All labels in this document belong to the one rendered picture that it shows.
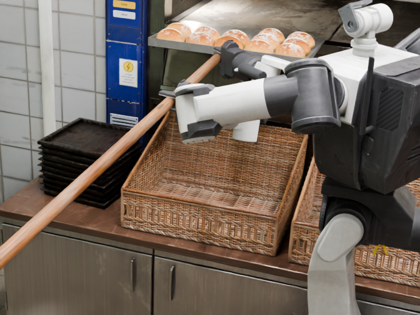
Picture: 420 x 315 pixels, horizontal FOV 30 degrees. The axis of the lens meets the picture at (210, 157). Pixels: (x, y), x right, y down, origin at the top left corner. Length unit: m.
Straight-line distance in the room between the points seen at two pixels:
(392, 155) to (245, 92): 0.36
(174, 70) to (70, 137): 0.47
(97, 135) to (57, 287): 0.58
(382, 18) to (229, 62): 0.72
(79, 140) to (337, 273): 1.25
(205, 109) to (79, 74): 1.49
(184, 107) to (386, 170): 0.48
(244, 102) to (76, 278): 1.34
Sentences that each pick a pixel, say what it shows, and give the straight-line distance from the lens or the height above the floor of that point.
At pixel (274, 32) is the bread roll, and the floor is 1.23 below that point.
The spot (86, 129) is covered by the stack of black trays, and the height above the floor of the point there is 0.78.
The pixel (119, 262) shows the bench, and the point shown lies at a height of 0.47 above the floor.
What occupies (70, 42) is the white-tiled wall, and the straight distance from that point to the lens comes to 3.16.
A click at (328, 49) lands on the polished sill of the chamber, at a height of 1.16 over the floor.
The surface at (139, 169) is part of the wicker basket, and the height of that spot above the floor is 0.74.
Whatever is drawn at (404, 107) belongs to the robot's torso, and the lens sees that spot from 1.75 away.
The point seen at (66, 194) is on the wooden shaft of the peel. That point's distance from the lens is 1.61.
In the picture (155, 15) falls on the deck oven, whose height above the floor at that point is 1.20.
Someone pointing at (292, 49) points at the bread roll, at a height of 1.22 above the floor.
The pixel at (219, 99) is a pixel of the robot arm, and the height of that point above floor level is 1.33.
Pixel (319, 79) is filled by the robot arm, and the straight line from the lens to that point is 1.71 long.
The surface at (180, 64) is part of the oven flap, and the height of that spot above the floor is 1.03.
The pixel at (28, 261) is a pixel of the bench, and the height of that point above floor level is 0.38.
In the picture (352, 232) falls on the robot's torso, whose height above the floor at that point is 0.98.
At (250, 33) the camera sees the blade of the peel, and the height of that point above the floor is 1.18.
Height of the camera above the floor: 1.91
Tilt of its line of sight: 24 degrees down
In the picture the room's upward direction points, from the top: 3 degrees clockwise
